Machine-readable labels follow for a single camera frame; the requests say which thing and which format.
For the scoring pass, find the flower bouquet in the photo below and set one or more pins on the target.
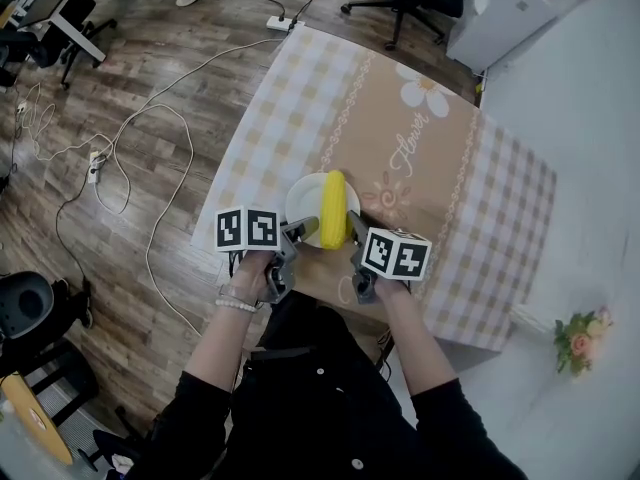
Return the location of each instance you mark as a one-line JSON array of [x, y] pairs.
[[582, 340]]

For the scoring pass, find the yellow round table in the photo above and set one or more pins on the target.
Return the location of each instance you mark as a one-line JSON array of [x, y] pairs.
[[35, 418]]

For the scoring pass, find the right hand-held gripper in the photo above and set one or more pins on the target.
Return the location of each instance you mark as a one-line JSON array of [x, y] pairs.
[[395, 258]]

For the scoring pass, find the person's left hand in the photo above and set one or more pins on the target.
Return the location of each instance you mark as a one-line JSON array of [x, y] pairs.
[[247, 273]]

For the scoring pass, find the yellow corn cob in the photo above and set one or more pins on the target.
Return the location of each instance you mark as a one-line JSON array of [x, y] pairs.
[[334, 208]]

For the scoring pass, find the white round plate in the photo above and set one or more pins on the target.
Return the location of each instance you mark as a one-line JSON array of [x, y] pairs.
[[305, 203]]

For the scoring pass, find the checkered tablecloth table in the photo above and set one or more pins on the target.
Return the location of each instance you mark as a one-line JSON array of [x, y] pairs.
[[440, 178]]

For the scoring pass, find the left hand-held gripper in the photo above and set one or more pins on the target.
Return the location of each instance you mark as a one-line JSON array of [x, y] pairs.
[[247, 229]]

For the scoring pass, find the person's right forearm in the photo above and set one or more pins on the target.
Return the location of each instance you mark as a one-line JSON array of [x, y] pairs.
[[420, 338]]

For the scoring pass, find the person's black clothing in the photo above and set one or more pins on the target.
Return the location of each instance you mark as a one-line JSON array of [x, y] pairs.
[[320, 408]]

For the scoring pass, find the small white power strip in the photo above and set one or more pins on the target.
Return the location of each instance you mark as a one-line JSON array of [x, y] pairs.
[[21, 108]]

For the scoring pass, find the person's left forearm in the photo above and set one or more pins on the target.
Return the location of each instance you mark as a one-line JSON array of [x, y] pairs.
[[220, 343]]

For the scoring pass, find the thin wrist band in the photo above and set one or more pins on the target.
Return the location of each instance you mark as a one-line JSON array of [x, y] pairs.
[[237, 294]]

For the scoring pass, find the white air purifier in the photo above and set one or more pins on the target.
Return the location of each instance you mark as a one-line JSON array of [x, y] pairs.
[[500, 23]]

